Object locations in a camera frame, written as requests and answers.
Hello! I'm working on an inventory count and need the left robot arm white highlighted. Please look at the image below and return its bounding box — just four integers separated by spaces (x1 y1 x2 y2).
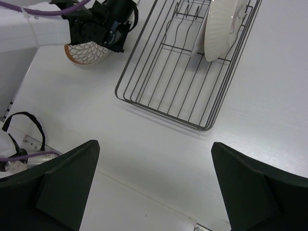
0 0 139 52

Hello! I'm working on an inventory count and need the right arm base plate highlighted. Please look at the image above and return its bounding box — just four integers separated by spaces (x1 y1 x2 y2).
8 128 62 168

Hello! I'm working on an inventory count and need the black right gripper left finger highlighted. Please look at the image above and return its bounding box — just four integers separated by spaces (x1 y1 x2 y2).
0 140 100 231

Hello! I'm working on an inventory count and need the grey wire dish rack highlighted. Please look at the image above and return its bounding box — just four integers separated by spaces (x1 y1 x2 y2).
115 0 261 131

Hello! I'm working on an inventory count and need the floral plate orange rim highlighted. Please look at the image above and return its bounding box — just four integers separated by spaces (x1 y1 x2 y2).
64 42 112 65
204 0 248 62

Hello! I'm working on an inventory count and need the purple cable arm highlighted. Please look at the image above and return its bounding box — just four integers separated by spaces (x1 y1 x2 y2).
0 0 92 16
0 151 58 163

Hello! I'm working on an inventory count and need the white plate orange sunburst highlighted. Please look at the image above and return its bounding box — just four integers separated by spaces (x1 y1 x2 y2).
191 13 208 57

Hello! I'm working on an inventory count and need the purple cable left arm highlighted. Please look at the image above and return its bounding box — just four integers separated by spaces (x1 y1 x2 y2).
0 0 92 16

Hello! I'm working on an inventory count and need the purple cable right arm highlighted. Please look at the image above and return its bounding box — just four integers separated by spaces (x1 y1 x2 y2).
0 151 58 163

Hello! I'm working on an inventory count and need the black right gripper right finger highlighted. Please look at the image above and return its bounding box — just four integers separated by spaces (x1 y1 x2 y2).
211 142 308 231

